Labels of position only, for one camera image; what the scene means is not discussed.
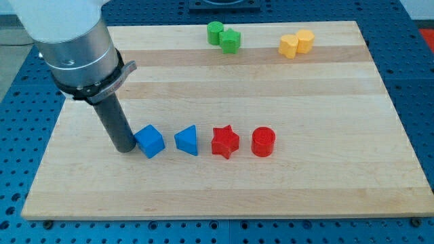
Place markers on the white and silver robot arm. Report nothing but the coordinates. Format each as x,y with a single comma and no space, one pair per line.
75,43

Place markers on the red star block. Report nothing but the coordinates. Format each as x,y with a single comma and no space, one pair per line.
225,141

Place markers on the blue triangle block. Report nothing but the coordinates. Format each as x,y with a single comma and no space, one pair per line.
186,140

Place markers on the red cylinder block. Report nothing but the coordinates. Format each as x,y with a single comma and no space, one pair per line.
263,141

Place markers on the light wooden board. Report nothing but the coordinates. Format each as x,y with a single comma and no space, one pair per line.
340,149

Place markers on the blue cube block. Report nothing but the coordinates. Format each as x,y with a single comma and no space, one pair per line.
150,141

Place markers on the green star block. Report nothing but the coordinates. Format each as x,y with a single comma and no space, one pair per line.
230,41

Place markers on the green cylinder block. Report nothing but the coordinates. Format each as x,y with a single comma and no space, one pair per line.
213,32

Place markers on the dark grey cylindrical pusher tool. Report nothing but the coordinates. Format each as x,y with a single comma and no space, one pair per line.
115,123

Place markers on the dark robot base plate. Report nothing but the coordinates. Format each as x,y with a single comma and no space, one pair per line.
223,5

